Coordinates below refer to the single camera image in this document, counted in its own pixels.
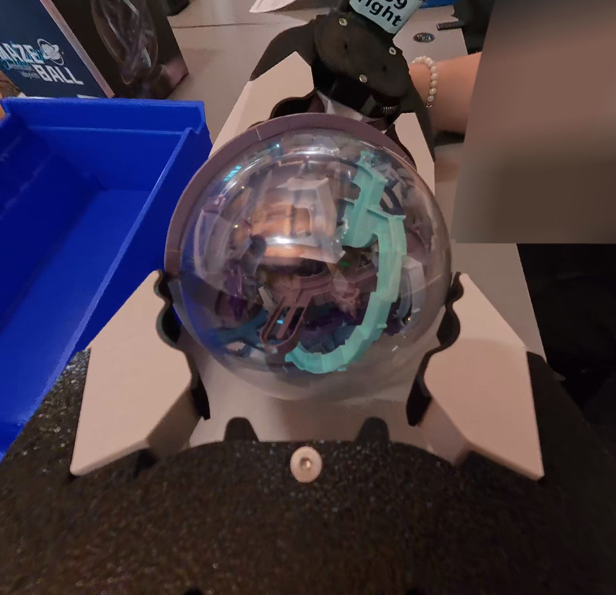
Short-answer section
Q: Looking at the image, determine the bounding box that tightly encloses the blue plastic bin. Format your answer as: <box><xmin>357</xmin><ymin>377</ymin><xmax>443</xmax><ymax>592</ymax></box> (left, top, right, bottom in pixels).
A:
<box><xmin>0</xmin><ymin>97</ymin><xmax>212</xmax><ymax>461</ymax></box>

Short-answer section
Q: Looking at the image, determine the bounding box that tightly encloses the clear plastic maze ball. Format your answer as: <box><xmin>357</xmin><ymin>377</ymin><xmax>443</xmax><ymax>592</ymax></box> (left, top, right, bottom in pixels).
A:
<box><xmin>164</xmin><ymin>114</ymin><xmax>453</xmax><ymax>401</ymax></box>

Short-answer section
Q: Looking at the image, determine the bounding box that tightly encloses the pearl bracelet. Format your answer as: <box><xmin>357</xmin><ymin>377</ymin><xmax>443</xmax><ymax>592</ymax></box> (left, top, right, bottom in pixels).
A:
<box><xmin>410</xmin><ymin>55</ymin><xmax>440</xmax><ymax>110</ymax></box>

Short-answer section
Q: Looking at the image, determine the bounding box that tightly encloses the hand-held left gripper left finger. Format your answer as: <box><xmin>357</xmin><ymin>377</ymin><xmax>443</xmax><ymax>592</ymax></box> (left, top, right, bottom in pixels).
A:
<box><xmin>70</xmin><ymin>268</ymin><xmax>212</xmax><ymax>476</ymax></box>

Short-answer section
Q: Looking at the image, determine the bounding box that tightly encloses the dark printed toy box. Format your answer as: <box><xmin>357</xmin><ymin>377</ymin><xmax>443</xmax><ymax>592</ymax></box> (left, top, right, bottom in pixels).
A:
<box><xmin>0</xmin><ymin>0</ymin><xmax>188</xmax><ymax>100</ymax></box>

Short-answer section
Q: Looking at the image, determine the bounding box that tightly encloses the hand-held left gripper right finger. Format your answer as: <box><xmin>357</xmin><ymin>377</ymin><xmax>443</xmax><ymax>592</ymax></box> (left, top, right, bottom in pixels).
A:
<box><xmin>406</xmin><ymin>270</ymin><xmax>545</xmax><ymax>481</ymax></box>

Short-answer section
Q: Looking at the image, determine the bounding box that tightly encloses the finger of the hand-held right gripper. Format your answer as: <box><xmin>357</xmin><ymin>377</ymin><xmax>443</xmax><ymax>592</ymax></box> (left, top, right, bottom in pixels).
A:
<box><xmin>391</xmin><ymin>113</ymin><xmax>438</xmax><ymax>213</ymax></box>
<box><xmin>211</xmin><ymin>51</ymin><xmax>314</xmax><ymax>147</ymax></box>

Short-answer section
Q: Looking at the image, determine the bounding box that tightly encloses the person's right forearm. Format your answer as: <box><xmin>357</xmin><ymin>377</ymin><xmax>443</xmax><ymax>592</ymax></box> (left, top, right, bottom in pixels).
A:
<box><xmin>426</xmin><ymin>51</ymin><xmax>482</xmax><ymax>135</ymax></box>

